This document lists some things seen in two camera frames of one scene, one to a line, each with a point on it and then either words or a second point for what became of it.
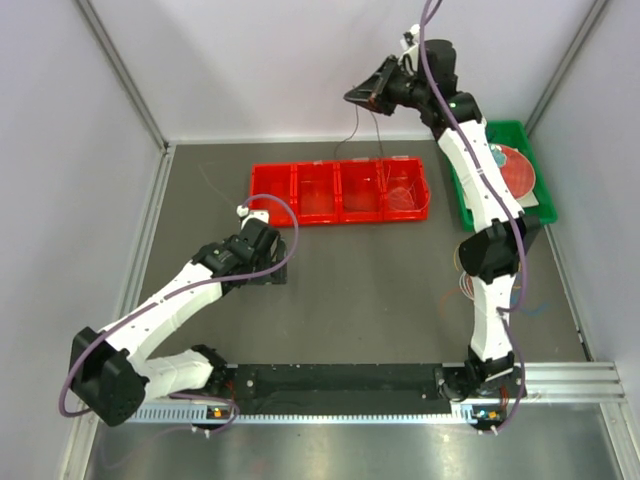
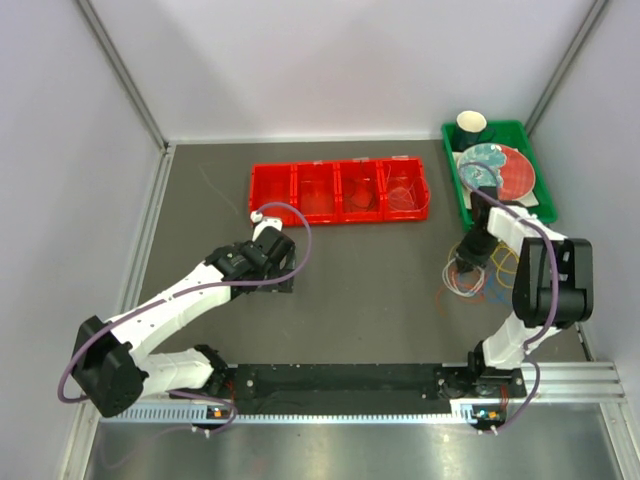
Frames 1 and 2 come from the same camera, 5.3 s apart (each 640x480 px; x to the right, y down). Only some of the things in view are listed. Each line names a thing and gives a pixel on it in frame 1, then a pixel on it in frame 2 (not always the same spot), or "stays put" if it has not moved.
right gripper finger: x=368 y=89 -> x=463 y=266
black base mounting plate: x=285 y=389 stays put
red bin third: x=360 y=190 stays put
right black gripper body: x=401 y=90 -> x=476 y=247
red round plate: x=518 y=172 stays put
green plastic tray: x=511 y=133 stays put
